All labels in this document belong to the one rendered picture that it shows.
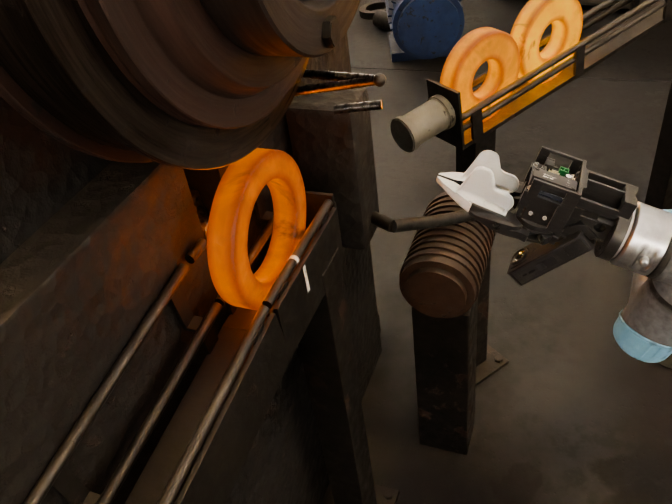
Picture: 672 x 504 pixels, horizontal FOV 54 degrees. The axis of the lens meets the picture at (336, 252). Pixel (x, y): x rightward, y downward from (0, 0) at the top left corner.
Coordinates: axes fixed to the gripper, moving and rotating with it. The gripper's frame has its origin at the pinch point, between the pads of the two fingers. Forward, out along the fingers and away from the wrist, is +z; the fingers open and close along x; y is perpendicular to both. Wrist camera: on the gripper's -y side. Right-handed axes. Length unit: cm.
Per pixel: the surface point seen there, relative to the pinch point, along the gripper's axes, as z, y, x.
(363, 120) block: 13.7, -2.1, -10.5
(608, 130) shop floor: -41, -64, -148
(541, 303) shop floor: -30, -68, -61
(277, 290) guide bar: 12.9, -7.6, 18.5
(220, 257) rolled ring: 18.4, -2.2, 21.7
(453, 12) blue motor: 25, -58, -189
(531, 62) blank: -5.2, -2.8, -45.2
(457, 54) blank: 6.2, 0.1, -33.2
